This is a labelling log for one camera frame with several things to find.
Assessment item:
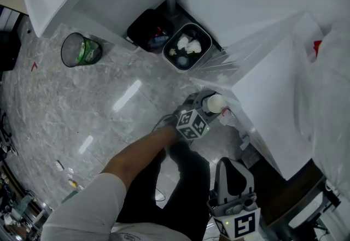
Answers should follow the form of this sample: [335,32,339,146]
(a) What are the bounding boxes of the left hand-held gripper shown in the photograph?
[176,90,222,142]

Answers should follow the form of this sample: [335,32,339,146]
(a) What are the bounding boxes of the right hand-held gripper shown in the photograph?
[207,156,263,241]

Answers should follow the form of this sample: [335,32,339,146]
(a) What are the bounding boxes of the person's left forearm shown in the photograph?
[100,124,179,192]

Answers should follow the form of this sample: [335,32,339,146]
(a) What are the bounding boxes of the white water dispenser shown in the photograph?
[231,11,330,181]

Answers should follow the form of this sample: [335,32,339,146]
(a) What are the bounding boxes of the white round drip tray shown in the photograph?
[219,110,236,127]

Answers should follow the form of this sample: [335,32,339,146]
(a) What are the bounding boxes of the person's black trousers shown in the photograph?
[116,140,212,241]

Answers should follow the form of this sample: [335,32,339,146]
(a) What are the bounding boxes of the clear plastic sheet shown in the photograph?
[190,11,306,93]

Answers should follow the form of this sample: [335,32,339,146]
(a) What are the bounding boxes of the white trash bin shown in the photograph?
[161,22,213,73]

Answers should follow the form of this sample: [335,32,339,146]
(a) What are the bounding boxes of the crumpled white tissue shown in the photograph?
[177,37,202,54]

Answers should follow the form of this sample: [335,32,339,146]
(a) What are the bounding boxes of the black trash bin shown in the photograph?
[126,8,176,54]

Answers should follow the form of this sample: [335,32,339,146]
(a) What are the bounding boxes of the white plastic bag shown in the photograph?
[294,23,350,199]

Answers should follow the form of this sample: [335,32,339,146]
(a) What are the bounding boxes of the red item in bag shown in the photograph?
[313,40,324,58]

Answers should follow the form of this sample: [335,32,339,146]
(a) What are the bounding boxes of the green packaging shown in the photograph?
[77,40,100,62]

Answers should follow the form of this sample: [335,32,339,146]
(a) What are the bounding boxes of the black mesh wastebasket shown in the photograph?
[60,32,103,68]

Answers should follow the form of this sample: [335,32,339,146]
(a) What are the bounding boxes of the black furniture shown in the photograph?
[0,4,23,72]

